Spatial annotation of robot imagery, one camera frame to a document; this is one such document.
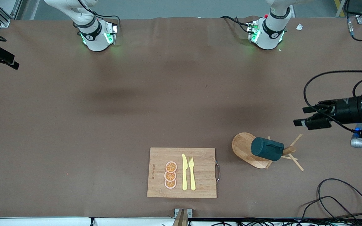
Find teal cup with yellow inside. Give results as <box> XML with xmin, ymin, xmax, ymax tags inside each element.
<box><xmin>251</xmin><ymin>137</ymin><xmax>284</xmax><ymax>162</ymax></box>

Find wooden cup rack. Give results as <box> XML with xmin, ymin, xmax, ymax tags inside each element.
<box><xmin>232</xmin><ymin>132</ymin><xmax>305</xmax><ymax>172</ymax></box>

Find bamboo cutting board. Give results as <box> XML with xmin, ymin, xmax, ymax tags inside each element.
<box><xmin>147</xmin><ymin>147</ymin><xmax>221</xmax><ymax>199</ymax></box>

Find yellow plastic fork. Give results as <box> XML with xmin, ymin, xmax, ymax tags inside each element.
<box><xmin>188</xmin><ymin>156</ymin><xmax>196</xmax><ymax>191</ymax></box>

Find yellow plastic knife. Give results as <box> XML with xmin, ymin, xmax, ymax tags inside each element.
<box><xmin>182</xmin><ymin>153</ymin><xmax>188</xmax><ymax>191</ymax></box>

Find brown table cover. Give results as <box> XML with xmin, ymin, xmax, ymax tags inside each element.
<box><xmin>0</xmin><ymin>16</ymin><xmax>362</xmax><ymax>218</ymax></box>

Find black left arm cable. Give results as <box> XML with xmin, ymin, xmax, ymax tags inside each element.
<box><xmin>304</xmin><ymin>0</ymin><xmax>362</xmax><ymax>132</ymax></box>

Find black looped cable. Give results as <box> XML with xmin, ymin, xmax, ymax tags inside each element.
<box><xmin>300</xmin><ymin>196</ymin><xmax>362</xmax><ymax>224</ymax></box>
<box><xmin>317</xmin><ymin>178</ymin><xmax>362</xmax><ymax>221</ymax></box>

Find black right base cable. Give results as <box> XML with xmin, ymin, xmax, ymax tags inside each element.
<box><xmin>76</xmin><ymin>0</ymin><xmax>121</xmax><ymax>30</ymax></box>

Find black base cable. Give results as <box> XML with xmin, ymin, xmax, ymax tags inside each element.
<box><xmin>220</xmin><ymin>16</ymin><xmax>251</xmax><ymax>33</ymax></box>
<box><xmin>76</xmin><ymin>0</ymin><xmax>121</xmax><ymax>30</ymax></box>

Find black cable along table edge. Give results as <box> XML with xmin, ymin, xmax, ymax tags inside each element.
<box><xmin>194</xmin><ymin>218</ymin><xmax>362</xmax><ymax>226</ymax></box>

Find black left base cable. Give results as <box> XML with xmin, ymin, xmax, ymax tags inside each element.
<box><xmin>220</xmin><ymin>16</ymin><xmax>251</xmax><ymax>33</ymax></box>

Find metal bracket with post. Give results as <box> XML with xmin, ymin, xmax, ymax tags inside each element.
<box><xmin>172</xmin><ymin>208</ymin><xmax>193</xmax><ymax>226</ymax></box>

